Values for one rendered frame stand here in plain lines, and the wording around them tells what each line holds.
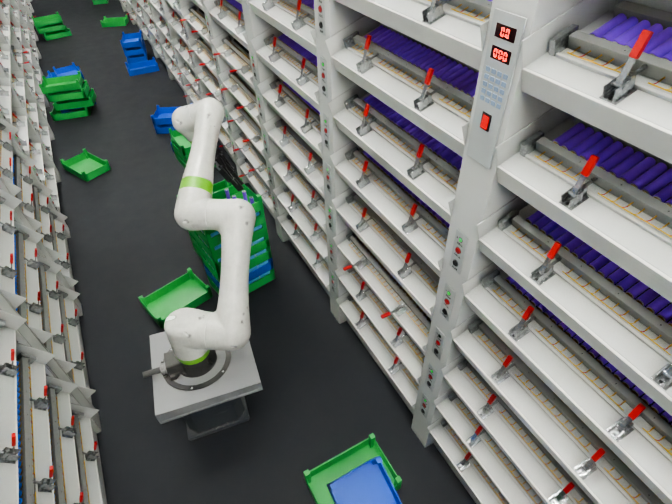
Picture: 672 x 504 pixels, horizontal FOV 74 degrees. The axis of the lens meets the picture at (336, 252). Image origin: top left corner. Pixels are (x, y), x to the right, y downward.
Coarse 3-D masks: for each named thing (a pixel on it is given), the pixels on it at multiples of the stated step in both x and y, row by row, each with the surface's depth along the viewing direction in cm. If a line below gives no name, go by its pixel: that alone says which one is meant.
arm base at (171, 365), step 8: (168, 352) 166; (168, 360) 163; (176, 360) 163; (208, 360) 167; (160, 368) 162; (168, 368) 162; (176, 368) 163; (184, 368) 165; (192, 368) 163; (200, 368) 164; (208, 368) 166; (144, 376) 161; (176, 376) 163; (192, 376) 164
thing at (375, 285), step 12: (348, 228) 183; (336, 240) 184; (348, 240) 186; (348, 252) 182; (372, 276) 172; (372, 288) 168; (384, 288) 167; (384, 300) 164; (408, 312) 158; (408, 324) 155; (420, 336) 151; (420, 348) 150
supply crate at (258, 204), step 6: (246, 186) 218; (216, 192) 215; (222, 192) 218; (234, 192) 222; (240, 192) 223; (246, 192) 221; (252, 192) 215; (216, 198) 217; (222, 198) 220; (240, 198) 220; (258, 198) 208; (252, 204) 208; (258, 204) 210; (258, 210) 212
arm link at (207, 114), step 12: (192, 108) 172; (204, 108) 168; (216, 108) 170; (192, 120) 173; (204, 120) 167; (216, 120) 170; (204, 132) 166; (216, 132) 169; (192, 144) 166; (204, 144) 164; (216, 144) 169; (192, 156) 163; (204, 156) 163; (192, 168) 160; (204, 168) 161
